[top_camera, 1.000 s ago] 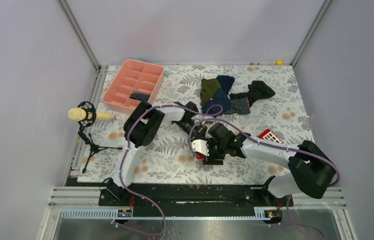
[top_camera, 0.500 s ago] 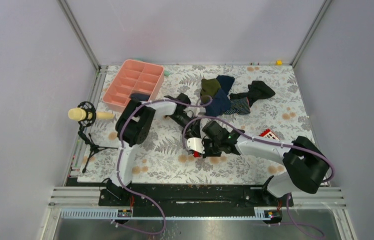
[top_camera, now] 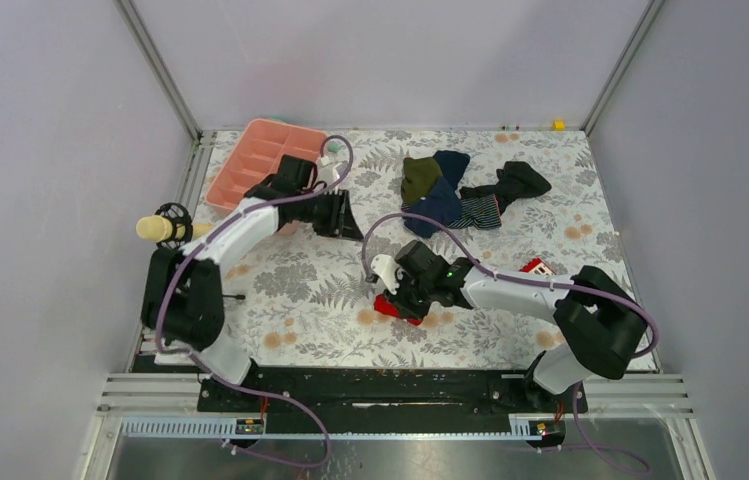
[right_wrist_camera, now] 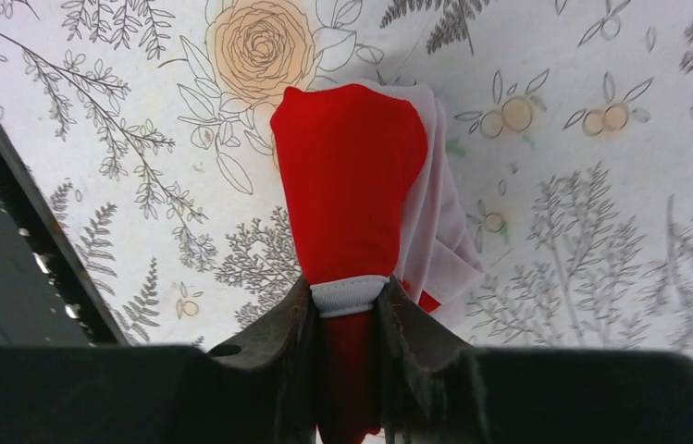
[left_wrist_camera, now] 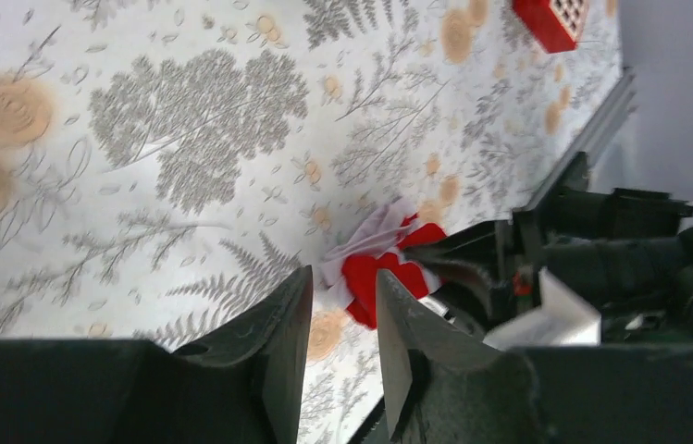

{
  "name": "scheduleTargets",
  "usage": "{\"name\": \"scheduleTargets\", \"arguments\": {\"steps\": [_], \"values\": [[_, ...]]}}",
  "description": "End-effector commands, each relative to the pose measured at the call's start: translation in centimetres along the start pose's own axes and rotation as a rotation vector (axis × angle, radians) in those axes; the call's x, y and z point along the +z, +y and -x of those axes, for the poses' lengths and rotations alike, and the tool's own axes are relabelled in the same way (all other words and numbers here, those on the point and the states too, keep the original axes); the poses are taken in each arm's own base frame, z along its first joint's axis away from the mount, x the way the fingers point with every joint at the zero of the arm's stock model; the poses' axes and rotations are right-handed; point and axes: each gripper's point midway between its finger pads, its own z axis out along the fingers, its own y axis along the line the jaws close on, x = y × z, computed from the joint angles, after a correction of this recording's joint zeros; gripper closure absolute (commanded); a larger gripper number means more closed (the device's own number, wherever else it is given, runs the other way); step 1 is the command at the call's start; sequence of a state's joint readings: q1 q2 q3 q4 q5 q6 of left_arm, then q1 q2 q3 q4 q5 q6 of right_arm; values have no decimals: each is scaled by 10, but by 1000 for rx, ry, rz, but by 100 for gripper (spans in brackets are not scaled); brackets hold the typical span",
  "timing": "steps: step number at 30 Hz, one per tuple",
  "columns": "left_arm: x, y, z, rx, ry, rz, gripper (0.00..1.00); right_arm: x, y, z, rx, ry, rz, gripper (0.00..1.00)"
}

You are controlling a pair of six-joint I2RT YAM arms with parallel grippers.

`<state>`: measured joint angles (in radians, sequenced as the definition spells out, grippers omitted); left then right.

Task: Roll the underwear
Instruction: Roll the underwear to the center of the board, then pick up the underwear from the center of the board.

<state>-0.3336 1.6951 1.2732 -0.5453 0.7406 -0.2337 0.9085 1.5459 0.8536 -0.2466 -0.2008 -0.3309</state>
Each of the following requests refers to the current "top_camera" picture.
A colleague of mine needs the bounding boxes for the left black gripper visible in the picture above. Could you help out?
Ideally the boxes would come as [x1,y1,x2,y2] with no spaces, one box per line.
[296,188,363,242]

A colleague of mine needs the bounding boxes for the red underwear white trim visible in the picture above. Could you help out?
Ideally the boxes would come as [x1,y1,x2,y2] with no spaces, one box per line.
[373,294,422,326]

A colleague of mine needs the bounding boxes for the pink divided organizer tray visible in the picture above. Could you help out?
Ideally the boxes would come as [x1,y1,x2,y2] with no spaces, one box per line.
[204,119,327,219]

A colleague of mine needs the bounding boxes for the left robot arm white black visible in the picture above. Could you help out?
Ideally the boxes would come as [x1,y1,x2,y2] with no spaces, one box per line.
[140,155,363,411]

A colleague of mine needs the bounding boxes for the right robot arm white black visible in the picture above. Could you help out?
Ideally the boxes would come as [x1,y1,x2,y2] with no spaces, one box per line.
[369,241,648,412]

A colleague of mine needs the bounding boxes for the navy blue underwear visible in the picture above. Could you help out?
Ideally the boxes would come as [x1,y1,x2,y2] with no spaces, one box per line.
[400,150,470,229]

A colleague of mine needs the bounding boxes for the striped grey underwear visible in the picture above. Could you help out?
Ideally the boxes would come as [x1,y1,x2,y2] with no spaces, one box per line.
[448,195,502,230]

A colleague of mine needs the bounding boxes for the olive green underwear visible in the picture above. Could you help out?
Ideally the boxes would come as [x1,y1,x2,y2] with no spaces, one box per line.
[400,157,443,205]

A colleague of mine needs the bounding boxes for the black underwear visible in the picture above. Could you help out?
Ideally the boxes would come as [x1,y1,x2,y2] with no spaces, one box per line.
[459,161,552,212]

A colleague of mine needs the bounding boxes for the red white grid block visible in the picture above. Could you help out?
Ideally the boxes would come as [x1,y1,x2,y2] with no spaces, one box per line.
[520,258,556,276]

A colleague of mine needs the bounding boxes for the floral patterned table mat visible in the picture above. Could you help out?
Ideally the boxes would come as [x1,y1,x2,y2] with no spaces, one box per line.
[222,130,631,369]

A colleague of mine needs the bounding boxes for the microphone with foam cover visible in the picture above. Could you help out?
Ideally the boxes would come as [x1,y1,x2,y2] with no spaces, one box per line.
[136,202,213,250]

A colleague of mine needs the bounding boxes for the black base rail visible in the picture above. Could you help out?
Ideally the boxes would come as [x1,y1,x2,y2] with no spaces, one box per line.
[197,366,588,435]

